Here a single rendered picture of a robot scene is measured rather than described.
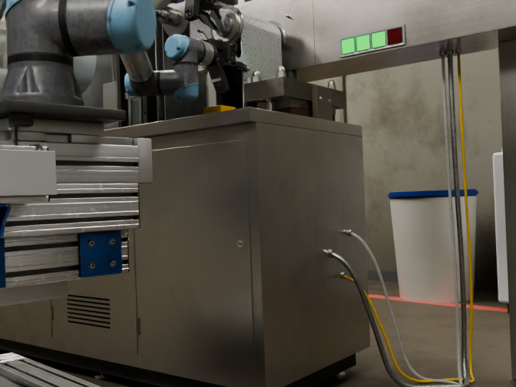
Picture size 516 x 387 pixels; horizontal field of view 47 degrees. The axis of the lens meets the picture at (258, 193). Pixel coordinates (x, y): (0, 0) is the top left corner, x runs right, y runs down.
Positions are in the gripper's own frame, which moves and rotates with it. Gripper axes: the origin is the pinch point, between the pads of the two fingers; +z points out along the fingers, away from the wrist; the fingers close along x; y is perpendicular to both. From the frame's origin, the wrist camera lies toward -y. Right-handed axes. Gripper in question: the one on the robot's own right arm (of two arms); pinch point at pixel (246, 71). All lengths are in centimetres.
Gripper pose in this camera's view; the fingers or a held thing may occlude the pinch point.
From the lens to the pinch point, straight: 209.6
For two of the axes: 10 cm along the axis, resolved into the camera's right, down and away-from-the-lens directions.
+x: -7.9, 0.4, 6.1
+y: -0.3, -10.0, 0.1
